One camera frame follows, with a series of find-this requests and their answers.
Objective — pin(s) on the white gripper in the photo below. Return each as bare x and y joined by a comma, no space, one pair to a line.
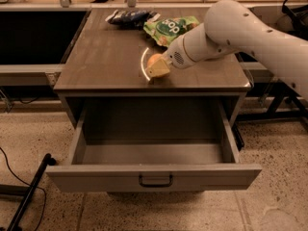
175,55

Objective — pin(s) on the orange fruit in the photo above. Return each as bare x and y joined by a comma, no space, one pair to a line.
153,59

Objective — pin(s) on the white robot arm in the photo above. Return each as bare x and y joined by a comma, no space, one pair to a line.
230,27

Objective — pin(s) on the grey drawer cabinet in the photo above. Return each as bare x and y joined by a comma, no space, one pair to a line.
109,61

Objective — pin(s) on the open grey top drawer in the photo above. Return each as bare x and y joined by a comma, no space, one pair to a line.
118,139

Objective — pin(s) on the green snack bag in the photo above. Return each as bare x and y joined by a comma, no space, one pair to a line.
165,31

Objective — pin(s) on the dark blue snack bag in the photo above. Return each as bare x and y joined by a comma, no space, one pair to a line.
134,18

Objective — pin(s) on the black metal stand leg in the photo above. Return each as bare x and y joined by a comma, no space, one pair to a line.
48,160

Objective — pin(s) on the black headphones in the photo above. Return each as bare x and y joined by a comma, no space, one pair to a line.
299,18

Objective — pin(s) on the black drawer handle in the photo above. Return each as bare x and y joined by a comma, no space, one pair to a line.
155,181

